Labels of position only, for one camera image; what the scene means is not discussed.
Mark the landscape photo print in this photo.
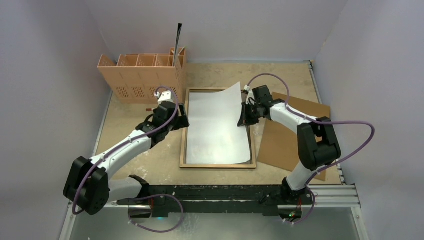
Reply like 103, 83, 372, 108
185, 82, 252, 165

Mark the wooden picture frame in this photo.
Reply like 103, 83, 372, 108
179, 87, 257, 169

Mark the brown cardboard backing board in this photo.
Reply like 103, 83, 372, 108
253, 97, 341, 185

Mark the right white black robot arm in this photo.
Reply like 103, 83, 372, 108
237, 85, 341, 204

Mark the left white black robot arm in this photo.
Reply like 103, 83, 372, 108
63, 101, 190, 215

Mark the orange perforated organizer rack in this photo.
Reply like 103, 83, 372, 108
97, 47, 187, 104

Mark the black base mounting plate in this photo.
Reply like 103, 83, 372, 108
116, 184, 314, 218

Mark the black flat strip in rack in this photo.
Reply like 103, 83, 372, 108
172, 23, 183, 67

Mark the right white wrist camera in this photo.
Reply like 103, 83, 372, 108
243, 85, 255, 101

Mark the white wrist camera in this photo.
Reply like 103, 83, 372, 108
243, 85, 255, 101
154, 90, 175, 105

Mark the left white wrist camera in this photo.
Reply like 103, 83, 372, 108
154, 90, 175, 105

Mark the aluminium rail frame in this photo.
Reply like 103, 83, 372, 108
59, 61, 370, 240

